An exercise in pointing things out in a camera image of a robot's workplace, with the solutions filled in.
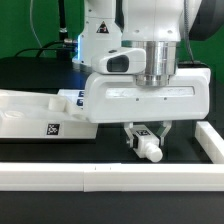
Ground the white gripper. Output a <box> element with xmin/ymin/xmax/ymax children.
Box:
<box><xmin>83</xmin><ymin>68</ymin><xmax>211</xmax><ymax>148</ymax></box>

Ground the white square tabletop part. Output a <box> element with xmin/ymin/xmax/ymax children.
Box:
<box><xmin>0</xmin><ymin>89</ymin><xmax>98</xmax><ymax>139</ymax></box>

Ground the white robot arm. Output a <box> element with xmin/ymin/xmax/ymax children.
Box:
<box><xmin>73</xmin><ymin>0</ymin><xmax>224</xmax><ymax>139</ymax></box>

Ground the white sheet with tags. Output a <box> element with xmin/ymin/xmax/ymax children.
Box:
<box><xmin>58</xmin><ymin>89</ymin><xmax>84</xmax><ymax>107</ymax></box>

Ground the white L-shaped obstacle fence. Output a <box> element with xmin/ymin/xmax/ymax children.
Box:
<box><xmin>0</xmin><ymin>122</ymin><xmax>224</xmax><ymax>192</ymax></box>

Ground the black vertical pole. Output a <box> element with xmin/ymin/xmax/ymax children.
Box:
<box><xmin>57</xmin><ymin>0</ymin><xmax>69</xmax><ymax>61</ymax></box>

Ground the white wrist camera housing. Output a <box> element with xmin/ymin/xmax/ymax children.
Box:
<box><xmin>91</xmin><ymin>47</ymin><xmax>146</xmax><ymax>75</ymax></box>

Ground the black cables and connector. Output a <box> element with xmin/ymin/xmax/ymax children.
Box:
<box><xmin>14</xmin><ymin>38</ymin><xmax>79</xmax><ymax>58</ymax></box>

